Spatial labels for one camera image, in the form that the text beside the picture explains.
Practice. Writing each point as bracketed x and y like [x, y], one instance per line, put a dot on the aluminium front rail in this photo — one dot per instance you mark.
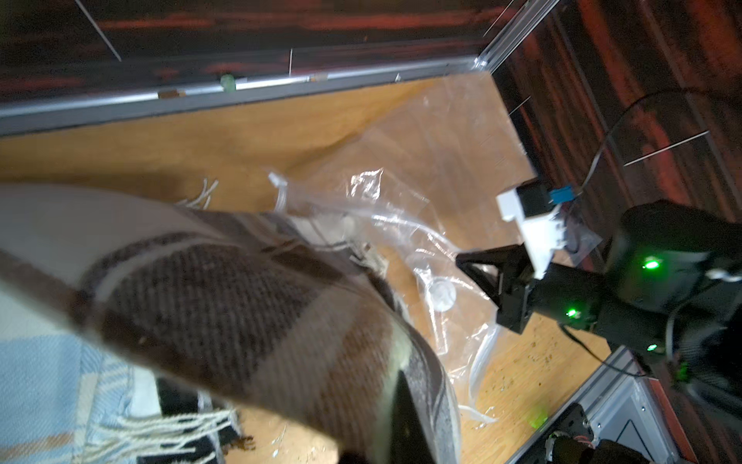
[615, 405]

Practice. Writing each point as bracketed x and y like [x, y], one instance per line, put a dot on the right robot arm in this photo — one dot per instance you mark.
[670, 292]

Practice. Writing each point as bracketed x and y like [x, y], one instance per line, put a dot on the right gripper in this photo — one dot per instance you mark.
[572, 297]

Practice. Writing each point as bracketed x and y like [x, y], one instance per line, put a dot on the white vacuum bag valve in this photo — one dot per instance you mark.
[440, 295]

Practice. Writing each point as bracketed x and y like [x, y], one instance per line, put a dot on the brown cream checked scarf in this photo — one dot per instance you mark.
[253, 308]

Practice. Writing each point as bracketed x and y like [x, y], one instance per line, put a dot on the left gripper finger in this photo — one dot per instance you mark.
[408, 443]

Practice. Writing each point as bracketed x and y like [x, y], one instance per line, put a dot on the clear plastic vacuum bag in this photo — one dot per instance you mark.
[420, 186]

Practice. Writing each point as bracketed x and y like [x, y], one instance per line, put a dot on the black white smiley scarf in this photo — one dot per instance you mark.
[192, 427]

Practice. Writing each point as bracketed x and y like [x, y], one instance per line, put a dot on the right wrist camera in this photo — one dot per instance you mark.
[535, 209]

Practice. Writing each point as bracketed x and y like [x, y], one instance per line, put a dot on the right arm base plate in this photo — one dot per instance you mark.
[572, 442]

